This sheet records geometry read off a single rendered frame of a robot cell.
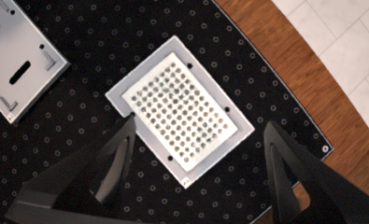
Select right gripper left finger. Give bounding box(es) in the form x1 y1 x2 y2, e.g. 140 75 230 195
14 115 136 219

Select black perforated breadboard plate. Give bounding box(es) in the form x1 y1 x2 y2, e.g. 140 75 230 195
0 0 334 224

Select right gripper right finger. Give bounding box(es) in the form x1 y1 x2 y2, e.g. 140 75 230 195
263 120 369 224

